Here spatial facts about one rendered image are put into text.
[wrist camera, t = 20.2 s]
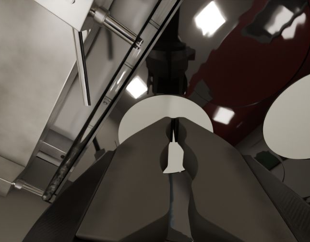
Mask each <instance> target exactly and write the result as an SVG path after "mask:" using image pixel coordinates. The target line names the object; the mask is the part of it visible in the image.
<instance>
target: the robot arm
mask: <svg viewBox="0 0 310 242"><path fill-rule="evenodd" d="M173 134H174V138H175V142H177V143H178V144H179V145H180V147H181V148H182V150H183V152H184V153H183V163H182V165H183V168H184V169H185V170H186V171H187V172H188V174H189V175H190V177H191V179H192V184H191V193H190V200H189V207H188V216H189V223H190V230H191V236H192V238H193V240H194V241H195V242H310V205H309V204H308V203H307V202H306V201H305V200H304V199H302V198H301V197H300V196H299V195H298V194H296V193H295V192H294V191H293V190H291V189H290V188H289V187H288V186H287V185H285V184H284V183H283V182H282V181H281V180H279V179H278V178H277V177H276V176H274V175H273V174H272V173H271V172H270V171H269V170H268V169H266V168H265V167H264V166H263V165H262V164H260V163H259V162H258V161H257V160H256V159H254V158H253V157H252V156H251V155H242V154H241V153H240V152H239V151H238V150H237V149H235V148H234V147H233V146H232V145H231V144H229V143H228V142H227V141H225V140H224V139H222V138H221V137H219V136H218V135H216V134H215V133H213V132H211V131H209V130H207V129H206V128H204V127H202V126H200V125H198V124H196V123H194V122H192V121H191V120H189V119H187V118H185V117H176V118H171V117H163V118H161V119H160V120H158V121H156V122H154V123H152V124H151V125H149V126H147V127H145V128H143V129H142V130H140V131H138V132H136V133H135V134H133V135H132V136H130V137H129V138H127V139H126V140H125V141H123V142H122V143H121V144H120V145H119V146H118V147H117V148H116V149H115V150H114V151H111V150H108V151H107V152H106V153H105V154H103V155H102V156H101V157H100V158H99V159H98V160H97V161H96V162H95V163H94V164H93V165H91V166H90V167H89V168H88V169H87V170H86V171H85V172H84V173H83V174H82V175H81V176H80V177H78V178H77V179H76V180H75V181H74V182H73V183H72V184H71V185H70V186H69V187H68V188H67V189H65V190H64V191H63V192H62V193H61V194H60V195H59V196H58V197H57V198H56V199H55V200H54V201H53V202H52V203H51V204H50V206H49V207H48V208H47V209H46V210H45V211H44V212H43V214H42V215H41V216H40V217H39V219H38V220H37V221H36V222H35V224H34V225H33V226H32V228H31V229H30V230H29V232H28V233H27V235H26V236H25V238H24V239H23V241H22V242H164V241H165V240H166V238H167V235H168V222H169V207H170V183H169V181H168V179H167V178H166V177H165V175H164V174H163V172H164V170H165V169H166V168H167V166H168V149H169V144H170V142H173Z"/></svg>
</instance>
